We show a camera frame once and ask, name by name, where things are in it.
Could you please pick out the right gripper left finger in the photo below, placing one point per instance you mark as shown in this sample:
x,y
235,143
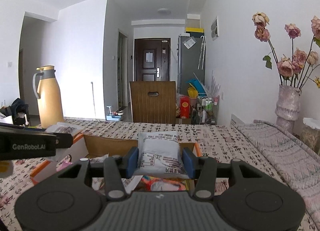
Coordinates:
x,y
117,168

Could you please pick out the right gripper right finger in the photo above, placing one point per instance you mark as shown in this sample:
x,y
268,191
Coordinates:
x,y
204,170

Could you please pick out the red snack bag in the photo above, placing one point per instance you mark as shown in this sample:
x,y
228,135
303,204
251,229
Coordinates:
x,y
163,184

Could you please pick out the white packet front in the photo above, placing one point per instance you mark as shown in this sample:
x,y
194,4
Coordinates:
x,y
159,155

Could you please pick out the white packet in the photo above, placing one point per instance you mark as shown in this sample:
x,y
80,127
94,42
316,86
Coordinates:
x,y
159,155
63,127

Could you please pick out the pink snack packet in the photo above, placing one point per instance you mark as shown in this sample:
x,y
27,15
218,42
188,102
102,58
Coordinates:
x,y
62,165

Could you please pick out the red cardboard snack box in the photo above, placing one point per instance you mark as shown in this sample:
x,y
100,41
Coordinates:
x,y
88,155

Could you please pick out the yellow thermos jug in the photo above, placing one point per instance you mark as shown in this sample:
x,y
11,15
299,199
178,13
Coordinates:
x,y
47,92

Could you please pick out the wooden chair back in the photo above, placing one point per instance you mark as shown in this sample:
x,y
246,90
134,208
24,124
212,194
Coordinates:
x,y
153,102

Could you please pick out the grey folded table runner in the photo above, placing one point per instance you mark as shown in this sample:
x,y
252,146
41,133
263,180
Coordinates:
x,y
297,164

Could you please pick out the pink textured vase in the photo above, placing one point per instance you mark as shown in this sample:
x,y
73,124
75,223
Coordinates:
x,y
288,107

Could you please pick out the dark front door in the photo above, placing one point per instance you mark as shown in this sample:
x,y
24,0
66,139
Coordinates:
x,y
152,59

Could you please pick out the grey refrigerator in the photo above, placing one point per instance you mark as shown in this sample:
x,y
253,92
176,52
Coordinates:
x,y
189,63

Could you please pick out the dried pink roses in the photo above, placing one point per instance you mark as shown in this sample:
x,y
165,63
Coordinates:
x,y
296,68

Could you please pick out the wire storage rack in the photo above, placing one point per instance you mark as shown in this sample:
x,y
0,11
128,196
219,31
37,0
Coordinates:
x,y
207,108

